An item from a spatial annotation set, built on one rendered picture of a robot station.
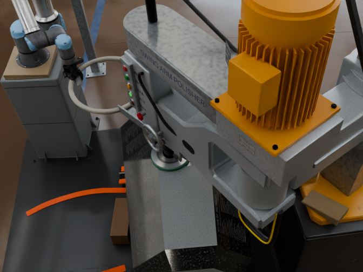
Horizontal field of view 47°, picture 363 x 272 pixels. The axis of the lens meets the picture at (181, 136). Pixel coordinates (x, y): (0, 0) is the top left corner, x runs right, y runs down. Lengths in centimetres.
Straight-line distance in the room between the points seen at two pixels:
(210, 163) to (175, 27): 56
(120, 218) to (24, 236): 72
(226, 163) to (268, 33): 82
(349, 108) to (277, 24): 78
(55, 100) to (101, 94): 101
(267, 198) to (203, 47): 60
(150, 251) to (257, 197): 75
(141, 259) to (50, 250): 110
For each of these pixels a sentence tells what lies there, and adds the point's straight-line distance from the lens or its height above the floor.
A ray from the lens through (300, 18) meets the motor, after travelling 99.
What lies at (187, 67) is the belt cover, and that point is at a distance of 146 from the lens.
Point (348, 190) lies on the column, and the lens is 226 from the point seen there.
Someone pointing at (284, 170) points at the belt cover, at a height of 166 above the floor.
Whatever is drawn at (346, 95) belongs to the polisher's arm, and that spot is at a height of 148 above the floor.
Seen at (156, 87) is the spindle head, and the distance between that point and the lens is 176.
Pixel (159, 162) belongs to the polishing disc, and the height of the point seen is 86.
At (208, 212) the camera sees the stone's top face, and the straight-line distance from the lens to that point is 209.
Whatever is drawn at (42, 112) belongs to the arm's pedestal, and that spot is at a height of 54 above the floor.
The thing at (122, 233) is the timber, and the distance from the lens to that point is 288.
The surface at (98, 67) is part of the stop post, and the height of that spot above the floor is 6.
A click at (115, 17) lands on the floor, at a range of 501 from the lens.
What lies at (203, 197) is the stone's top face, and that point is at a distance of 214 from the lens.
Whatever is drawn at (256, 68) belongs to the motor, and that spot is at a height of 196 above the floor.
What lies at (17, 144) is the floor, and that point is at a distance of 382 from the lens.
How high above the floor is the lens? 263
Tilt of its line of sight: 49 degrees down
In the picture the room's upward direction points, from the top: 5 degrees counter-clockwise
